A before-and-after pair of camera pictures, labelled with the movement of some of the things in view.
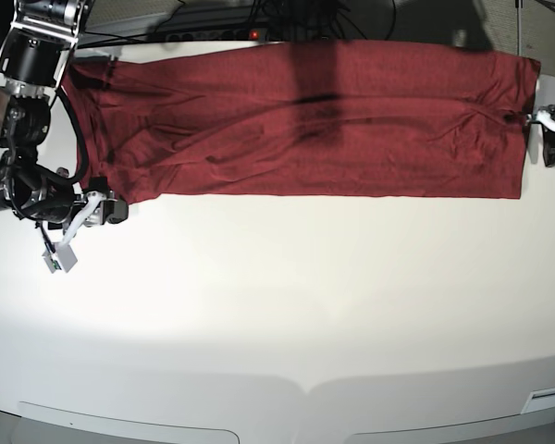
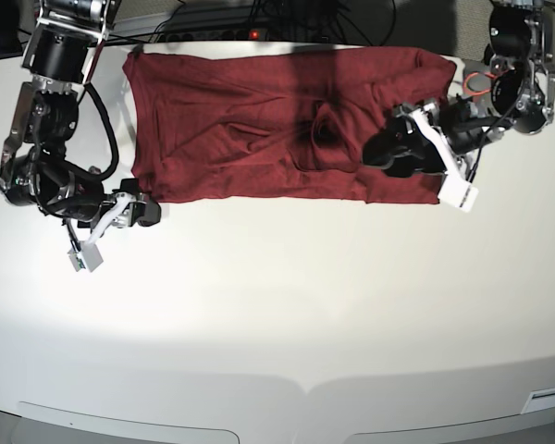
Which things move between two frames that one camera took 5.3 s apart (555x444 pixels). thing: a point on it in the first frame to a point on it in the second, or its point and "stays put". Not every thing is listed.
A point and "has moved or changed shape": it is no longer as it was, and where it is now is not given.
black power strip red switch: x=212 y=34 stays put
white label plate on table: x=549 y=398 stays put
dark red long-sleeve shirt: x=303 y=118 has moved or changed shape
